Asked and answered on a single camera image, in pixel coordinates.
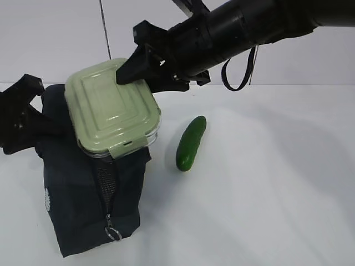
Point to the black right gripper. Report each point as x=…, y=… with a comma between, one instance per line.
x=166, y=59

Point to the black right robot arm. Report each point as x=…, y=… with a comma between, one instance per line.
x=238, y=26

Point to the glass container with green lid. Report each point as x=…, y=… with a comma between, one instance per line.
x=111, y=120

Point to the green cucumber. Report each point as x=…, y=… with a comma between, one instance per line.
x=189, y=143

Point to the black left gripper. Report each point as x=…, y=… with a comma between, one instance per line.
x=22, y=124

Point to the dark navy insulated lunch bag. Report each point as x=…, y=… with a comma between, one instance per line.
x=90, y=201

